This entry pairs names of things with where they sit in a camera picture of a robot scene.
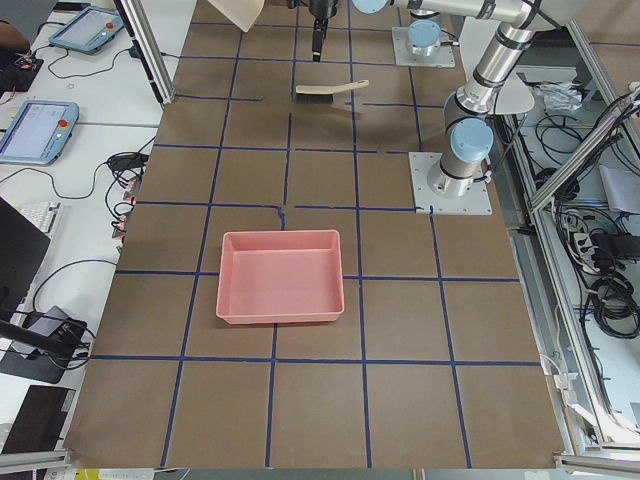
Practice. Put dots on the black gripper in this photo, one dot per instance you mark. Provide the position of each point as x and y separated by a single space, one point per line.
320 7

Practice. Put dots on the white plastic dustpan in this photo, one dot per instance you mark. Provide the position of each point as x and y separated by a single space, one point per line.
242 13

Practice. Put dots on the white brush with black bristles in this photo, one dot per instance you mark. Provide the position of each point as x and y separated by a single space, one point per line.
324 94

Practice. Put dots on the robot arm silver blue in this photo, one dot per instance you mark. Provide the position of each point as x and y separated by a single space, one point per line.
424 33
469 137

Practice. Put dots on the pink plastic bin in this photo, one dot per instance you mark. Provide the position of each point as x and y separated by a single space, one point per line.
275 277

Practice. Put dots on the blue teach pendant upper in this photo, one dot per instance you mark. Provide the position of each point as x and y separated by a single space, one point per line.
88 31

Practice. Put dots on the blue teach pendant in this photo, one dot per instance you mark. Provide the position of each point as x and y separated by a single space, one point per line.
88 31
39 132

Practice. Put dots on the blue teach pendant lower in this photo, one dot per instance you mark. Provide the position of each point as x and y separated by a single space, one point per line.
39 132

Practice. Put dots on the white keyboard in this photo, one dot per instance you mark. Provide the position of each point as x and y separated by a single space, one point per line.
43 215

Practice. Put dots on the black laptop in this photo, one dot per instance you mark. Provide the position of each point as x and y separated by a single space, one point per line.
23 248

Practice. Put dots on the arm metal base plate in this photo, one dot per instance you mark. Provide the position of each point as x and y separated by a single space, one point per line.
442 58
436 193

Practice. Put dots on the aluminium frame post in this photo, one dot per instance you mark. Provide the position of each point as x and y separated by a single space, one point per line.
143 40

